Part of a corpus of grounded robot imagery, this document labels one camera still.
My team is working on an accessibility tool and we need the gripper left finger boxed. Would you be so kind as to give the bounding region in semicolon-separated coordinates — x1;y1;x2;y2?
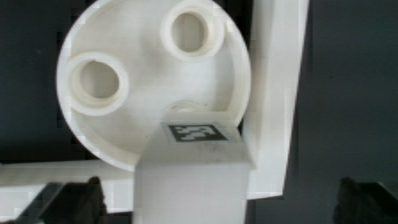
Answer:
15;177;107;224

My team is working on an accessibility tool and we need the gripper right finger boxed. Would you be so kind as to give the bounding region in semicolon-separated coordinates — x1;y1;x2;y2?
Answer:
333;178;398;224

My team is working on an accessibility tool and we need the white stool leg with tag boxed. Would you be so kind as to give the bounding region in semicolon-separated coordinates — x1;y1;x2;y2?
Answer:
134;103;253;224

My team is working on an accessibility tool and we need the white U-shaped fence frame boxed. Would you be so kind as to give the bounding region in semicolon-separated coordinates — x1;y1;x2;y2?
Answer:
0;0;310;224

